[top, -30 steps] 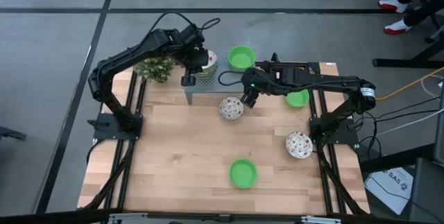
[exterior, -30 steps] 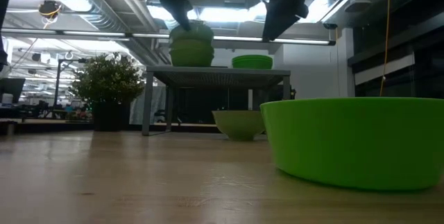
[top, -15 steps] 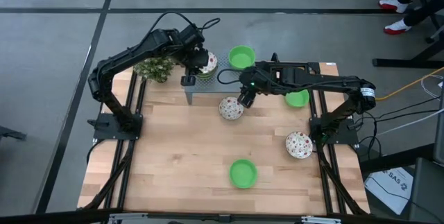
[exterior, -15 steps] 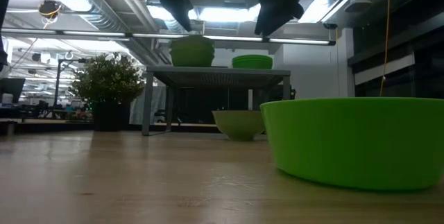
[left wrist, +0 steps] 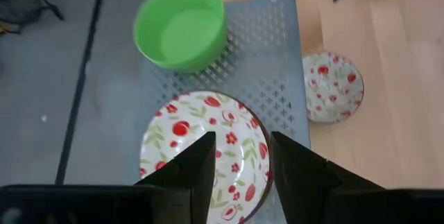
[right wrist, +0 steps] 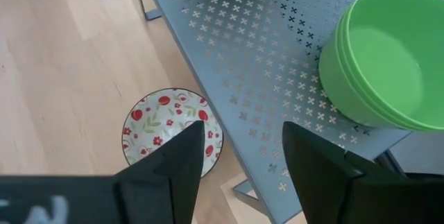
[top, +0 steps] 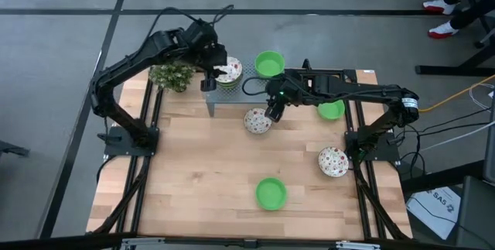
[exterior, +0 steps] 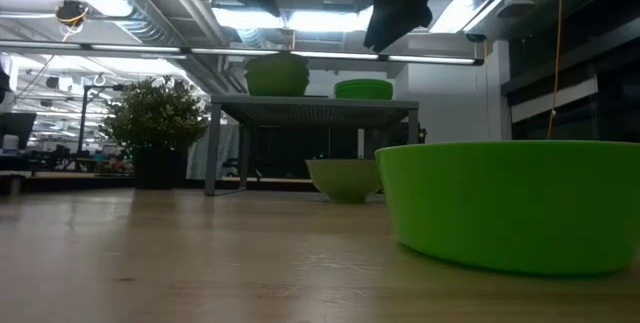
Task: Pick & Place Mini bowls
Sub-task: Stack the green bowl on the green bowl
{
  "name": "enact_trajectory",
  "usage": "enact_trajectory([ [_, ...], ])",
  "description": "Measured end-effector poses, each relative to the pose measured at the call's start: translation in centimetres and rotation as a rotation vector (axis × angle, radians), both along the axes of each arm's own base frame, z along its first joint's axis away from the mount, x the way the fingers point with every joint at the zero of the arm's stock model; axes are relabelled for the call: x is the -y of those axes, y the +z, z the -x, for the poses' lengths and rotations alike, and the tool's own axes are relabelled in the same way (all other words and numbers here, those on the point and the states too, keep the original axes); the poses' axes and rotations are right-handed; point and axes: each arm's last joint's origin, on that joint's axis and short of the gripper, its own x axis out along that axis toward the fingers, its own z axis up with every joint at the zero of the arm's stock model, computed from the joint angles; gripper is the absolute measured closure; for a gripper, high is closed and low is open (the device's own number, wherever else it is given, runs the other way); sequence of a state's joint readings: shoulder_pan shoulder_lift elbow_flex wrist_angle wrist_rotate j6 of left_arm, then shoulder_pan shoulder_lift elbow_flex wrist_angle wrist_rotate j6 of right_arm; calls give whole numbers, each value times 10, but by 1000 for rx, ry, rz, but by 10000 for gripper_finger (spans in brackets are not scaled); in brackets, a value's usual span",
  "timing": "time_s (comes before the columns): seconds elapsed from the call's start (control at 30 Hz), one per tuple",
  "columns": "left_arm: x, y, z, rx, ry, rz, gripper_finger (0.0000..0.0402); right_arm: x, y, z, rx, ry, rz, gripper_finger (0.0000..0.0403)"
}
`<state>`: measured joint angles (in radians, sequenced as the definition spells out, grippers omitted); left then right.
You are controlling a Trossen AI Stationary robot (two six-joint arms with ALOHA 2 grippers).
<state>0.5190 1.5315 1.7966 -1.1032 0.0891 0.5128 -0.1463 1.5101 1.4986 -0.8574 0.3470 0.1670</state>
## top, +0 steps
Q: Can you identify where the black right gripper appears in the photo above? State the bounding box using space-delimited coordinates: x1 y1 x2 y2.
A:
265 77 301 123

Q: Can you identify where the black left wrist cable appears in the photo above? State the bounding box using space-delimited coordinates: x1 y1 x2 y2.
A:
145 4 236 50

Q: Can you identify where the dark grey cabinet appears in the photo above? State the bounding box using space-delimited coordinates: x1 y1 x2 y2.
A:
454 175 495 250

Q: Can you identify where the black aluminium rig frame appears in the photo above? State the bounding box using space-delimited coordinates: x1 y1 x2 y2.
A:
87 66 413 243

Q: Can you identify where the white cable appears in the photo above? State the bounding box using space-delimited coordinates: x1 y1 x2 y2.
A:
419 120 495 153

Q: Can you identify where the black diagonal floor beam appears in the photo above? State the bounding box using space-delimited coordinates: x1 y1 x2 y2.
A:
400 159 485 195

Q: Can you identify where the small green potted plant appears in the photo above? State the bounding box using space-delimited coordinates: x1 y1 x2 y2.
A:
148 60 196 94

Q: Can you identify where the silver aluminium profile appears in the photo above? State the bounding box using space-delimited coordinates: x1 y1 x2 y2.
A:
335 240 382 250
120 237 166 250

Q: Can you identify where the grey perforated metal shelf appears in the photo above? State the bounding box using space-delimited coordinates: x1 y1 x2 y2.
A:
204 53 288 118

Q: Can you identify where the white printed sheet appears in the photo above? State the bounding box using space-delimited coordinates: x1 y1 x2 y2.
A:
405 186 462 241

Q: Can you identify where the black power cable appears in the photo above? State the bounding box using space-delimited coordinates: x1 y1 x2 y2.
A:
386 106 492 154

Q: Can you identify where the black chair base leg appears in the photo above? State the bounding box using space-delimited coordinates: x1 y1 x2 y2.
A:
0 139 31 159

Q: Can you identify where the yellow extension cable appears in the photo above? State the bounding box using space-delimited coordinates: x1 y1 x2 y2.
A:
417 74 495 114

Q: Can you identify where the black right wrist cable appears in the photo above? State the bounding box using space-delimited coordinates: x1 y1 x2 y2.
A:
241 75 274 97

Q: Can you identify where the black desk leg frame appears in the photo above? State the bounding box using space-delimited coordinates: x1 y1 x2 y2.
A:
415 9 495 77

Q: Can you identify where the person's shoe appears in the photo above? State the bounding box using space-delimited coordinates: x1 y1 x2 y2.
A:
422 0 457 15
428 20 460 40

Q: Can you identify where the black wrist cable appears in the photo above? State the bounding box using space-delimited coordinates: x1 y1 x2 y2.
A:
145 4 236 50
241 75 274 97

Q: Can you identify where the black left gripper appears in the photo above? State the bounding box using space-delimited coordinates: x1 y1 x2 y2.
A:
195 40 230 92

